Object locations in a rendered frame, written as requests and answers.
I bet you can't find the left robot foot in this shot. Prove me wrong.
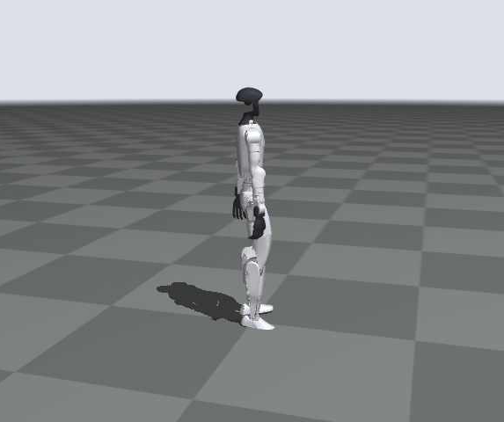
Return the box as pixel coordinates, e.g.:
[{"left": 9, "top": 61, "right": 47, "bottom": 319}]
[{"left": 239, "top": 303, "right": 274, "bottom": 315}]

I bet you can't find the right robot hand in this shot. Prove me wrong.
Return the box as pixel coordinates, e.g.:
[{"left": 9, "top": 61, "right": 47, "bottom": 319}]
[{"left": 248, "top": 206, "right": 266, "bottom": 240}]

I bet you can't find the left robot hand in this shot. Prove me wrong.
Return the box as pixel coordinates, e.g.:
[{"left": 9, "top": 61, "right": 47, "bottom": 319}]
[{"left": 232, "top": 187, "right": 247, "bottom": 220}]

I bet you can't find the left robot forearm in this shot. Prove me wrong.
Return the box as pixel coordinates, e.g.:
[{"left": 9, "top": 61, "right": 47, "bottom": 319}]
[{"left": 235, "top": 162, "right": 245, "bottom": 194}]

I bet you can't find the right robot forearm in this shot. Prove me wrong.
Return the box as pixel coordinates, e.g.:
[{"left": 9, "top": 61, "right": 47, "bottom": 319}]
[{"left": 251, "top": 168, "right": 266, "bottom": 215}]

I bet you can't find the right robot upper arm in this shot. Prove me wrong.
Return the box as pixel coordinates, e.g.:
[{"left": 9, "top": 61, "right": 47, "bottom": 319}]
[{"left": 245, "top": 128, "right": 266, "bottom": 177}]

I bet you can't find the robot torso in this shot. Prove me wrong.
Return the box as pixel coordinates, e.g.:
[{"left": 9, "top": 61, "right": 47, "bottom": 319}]
[{"left": 236, "top": 120, "right": 265, "bottom": 211}]

